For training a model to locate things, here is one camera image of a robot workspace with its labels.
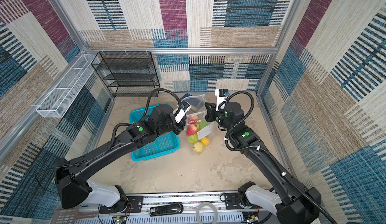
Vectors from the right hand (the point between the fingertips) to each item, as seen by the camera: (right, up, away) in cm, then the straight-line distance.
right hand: (206, 105), depth 71 cm
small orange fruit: (+1, -20, +18) cm, 27 cm away
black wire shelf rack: (-53, +24, +39) cm, 70 cm away
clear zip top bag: (-3, -13, +6) cm, 14 cm away
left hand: (-9, -4, +1) cm, 10 cm away
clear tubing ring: (-1, -45, -1) cm, 46 cm away
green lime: (-6, -18, +13) cm, 23 cm away
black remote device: (-18, -47, -2) cm, 50 cm away
